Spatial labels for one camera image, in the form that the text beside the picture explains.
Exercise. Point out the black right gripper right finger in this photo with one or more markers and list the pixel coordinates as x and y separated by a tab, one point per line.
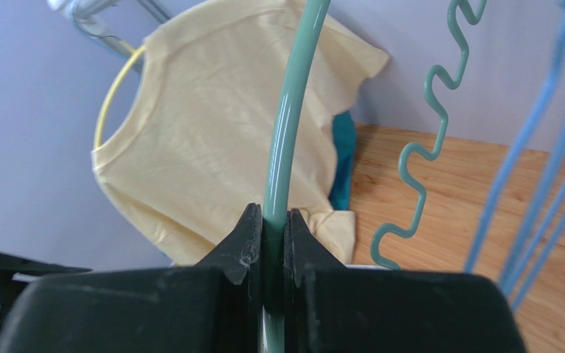
330	307

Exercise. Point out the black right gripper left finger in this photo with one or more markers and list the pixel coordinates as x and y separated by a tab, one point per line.
213	306

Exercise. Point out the green plastic hanger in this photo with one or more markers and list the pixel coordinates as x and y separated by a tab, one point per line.
283	145

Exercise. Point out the teal garment on hanger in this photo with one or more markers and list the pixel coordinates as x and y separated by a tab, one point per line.
345	142

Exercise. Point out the cream yellow t-shirt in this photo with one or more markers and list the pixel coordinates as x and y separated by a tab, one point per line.
194	150

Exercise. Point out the yellow plastic hanger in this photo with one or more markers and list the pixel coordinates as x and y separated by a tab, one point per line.
136	54

